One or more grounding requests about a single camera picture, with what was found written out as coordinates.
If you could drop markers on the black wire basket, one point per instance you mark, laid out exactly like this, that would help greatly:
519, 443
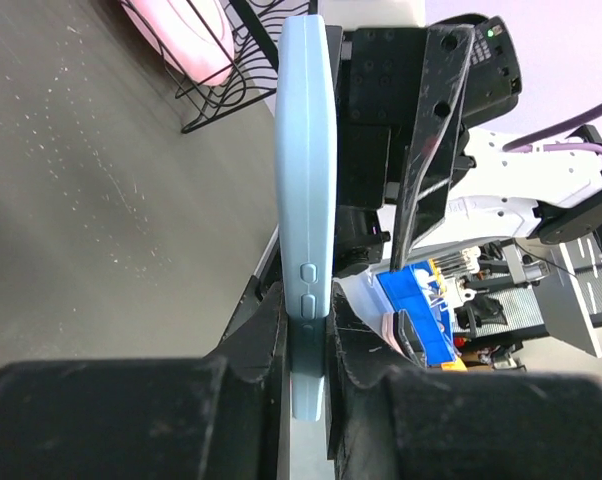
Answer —
256, 27

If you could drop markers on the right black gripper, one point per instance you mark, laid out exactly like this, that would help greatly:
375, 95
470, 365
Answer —
408, 97

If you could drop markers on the pink plate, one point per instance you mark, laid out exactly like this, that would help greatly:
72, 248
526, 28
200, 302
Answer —
194, 37

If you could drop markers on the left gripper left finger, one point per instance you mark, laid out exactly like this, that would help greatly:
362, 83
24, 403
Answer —
222, 416

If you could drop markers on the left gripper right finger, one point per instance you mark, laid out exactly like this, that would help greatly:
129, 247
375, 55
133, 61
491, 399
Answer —
388, 419

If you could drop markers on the light blue phone case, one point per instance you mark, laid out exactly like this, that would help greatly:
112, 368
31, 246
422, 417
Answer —
306, 184

